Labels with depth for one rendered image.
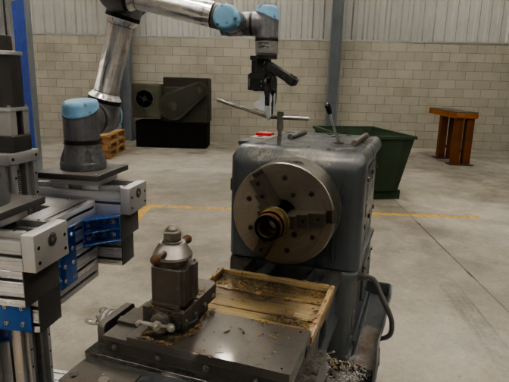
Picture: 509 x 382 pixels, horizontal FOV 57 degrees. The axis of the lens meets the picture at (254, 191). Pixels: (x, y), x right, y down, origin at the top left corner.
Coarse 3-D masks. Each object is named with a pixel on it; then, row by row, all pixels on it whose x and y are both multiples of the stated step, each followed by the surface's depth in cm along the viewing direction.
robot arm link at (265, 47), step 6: (258, 42) 153; (264, 42) 152; (270, 42) 152; (276, 42) 153; (258, 48) 153; (264, 48) 152; (270, 48) 152; (276, 48) 154; (258, 54) 154; (264, 54) 153; (270, 54) 153
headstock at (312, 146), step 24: (264, 144) 162; (288, 144) 164; (312, 144) 165; (336, 144) 167; (360, 144) 169; (240, 168) 159; (336, 168) 148; (360, 168) 146; (360, 192) 148; (360, 216) 150; (240, 240) 164; (336, 240) 153; (360, 240) 152; (312, 264) 157; (336, 264) 154; (360, 264) 156
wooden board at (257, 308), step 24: (216, 288) 135; (240, 288) 136; (264, 288) 136; (288, 288) 136; (312, 288) 135; (240, 312) 121; (264, 312) 122; (288, 312) 122; (312, 312) 122; (312, 336) 107
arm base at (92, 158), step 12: (72, 144) 154; (84, 144) 154; (96, 144) 158; (72, 156) 154; (84, 156) 154; (96, 156) 157; (60, 168) 158; (72, 168) 154; (84, 168) 154; (96, 168) 157
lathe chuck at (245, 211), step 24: (264, 168) 139; (288, 168) 137; (312, 168) 139; (240, 192) 144; (288, 192) 138; (312, 192) 136; (240, 216) 145; (336, 216) 138; (288, 240) 142; (312, 240) 139; (288, 264) 143
